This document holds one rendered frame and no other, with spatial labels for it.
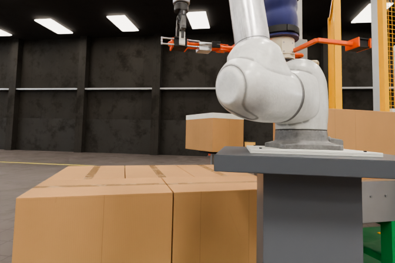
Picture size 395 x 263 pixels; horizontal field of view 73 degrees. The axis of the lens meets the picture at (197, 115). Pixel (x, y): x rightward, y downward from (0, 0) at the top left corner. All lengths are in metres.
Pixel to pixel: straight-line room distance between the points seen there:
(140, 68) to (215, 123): 8.20
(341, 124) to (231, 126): 1.47
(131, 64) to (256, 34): 10.23
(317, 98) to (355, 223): 0.34
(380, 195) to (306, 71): 0.88
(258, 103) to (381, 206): 1.05
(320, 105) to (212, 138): 1.97
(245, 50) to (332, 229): 0.52
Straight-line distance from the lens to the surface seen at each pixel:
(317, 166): 0.66
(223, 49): 1.49
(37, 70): 12.95
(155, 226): 1.24
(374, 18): 5.24
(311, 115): 0.83
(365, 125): 1.74
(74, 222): 1.23
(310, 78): 0.84
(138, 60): 10.86
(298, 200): 0.80
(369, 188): 1.53
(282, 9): 1.67
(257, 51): 0.71
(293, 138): 0.83
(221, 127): 2.79
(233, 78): 0.66
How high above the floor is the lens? 0.80
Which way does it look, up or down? 4 degrees up
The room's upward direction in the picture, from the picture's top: 1 degrees clockwise
